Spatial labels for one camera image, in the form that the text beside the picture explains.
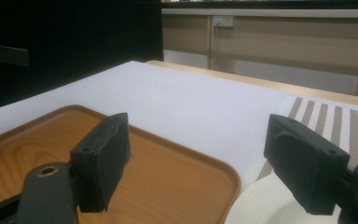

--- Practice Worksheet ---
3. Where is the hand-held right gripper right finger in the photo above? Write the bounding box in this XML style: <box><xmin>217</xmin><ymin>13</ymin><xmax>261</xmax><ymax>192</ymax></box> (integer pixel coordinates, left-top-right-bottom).
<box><xmin>263</xmin><ymin>113</ymin><xmax>351</xmax><ymax>217</ymax></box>

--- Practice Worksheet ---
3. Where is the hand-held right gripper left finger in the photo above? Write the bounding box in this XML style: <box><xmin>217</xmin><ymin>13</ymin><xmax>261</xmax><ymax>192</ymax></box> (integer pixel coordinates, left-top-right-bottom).
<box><xmin>69</xmin><ymin>112</ymin><xmax>131</xmax><ymax>215</ymax></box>

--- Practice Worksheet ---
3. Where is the striped white brown placemat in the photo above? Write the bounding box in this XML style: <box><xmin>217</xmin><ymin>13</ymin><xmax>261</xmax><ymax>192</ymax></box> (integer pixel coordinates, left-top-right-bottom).
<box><xmin>241</xmin><ymin>96</ymin><xmax>358</xmax><ymax>190</ymax></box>

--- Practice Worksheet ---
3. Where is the white ribbed plate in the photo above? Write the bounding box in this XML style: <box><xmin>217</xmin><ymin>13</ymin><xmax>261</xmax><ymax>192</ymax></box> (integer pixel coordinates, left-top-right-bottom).
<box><xmin>224</xmin><ymin>171</ymin><xmax>343</xmax><ymax>224</ymax></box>

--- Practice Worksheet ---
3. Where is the black curtain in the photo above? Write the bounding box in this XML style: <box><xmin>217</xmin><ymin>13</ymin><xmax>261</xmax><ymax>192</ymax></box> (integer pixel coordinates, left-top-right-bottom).
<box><xmin>0</xmin><ymin>0</ymin><xmax>165</xmax><ymax>114</ymax></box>

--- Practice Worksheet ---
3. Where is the brown wooden tray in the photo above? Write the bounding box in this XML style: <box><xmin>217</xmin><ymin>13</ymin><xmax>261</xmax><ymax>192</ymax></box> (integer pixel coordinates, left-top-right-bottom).
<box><xmin>0</xmin><ymin>105</ymin><xmax>242</xmax><ymax>224</ymax></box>

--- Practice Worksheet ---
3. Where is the beige cabinet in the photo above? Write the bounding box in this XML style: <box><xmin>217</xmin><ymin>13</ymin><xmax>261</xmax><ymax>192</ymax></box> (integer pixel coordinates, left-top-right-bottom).
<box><xmin>161</xmin><ymin>7</ymin><xmax>358</xmax><ymax>98</ymax></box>

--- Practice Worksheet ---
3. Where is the white wall socket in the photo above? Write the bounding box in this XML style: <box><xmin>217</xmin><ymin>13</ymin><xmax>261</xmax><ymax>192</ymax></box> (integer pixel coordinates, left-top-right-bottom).
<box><xmin>212</xmin><ymin>15</ymin><xmax>235</xmax><ymax>29</ymax></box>

